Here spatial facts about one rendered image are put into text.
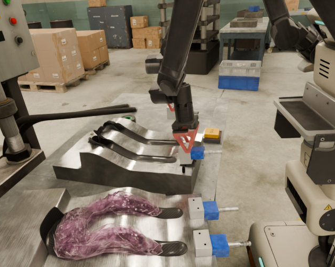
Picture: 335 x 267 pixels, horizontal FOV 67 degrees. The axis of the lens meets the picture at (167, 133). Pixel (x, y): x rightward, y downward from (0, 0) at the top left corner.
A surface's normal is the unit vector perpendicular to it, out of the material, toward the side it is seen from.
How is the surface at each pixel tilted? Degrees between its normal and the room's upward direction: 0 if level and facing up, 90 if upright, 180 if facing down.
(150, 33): 87
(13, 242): 0
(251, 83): 91
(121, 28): 90
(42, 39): 96
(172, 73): 120
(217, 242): 0
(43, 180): 0
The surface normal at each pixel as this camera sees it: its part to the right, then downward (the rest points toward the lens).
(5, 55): 0.96, 0.08
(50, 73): -0.29, 0.44
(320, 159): -0.02, 0.48
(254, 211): -0.05, -0.87
